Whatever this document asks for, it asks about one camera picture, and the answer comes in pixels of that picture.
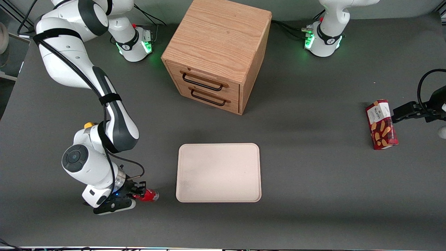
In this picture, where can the red cookie box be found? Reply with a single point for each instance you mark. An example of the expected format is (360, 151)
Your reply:
(381, 123)

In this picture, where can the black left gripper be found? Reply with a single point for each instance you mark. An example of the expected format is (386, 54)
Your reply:
(421, 111)

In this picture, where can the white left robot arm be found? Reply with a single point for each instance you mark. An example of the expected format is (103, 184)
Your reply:
(327, 38)

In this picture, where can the beige rectangular tray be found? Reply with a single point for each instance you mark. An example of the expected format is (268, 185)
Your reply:
(218, 172)

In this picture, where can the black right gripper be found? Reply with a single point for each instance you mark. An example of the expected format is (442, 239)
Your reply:
(129, 188)

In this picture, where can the yellow lemon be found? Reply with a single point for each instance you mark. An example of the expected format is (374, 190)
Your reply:
(90, 124)

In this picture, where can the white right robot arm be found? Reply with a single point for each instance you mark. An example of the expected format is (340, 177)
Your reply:
(69, 87)

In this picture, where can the beige round object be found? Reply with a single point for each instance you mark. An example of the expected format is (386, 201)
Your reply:
(3, 38)

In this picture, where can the glass side table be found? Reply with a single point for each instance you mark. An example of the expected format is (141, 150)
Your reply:
(12, 59)

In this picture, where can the wooden drawer cabinet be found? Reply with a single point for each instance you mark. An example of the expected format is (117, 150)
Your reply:
(219, 38)

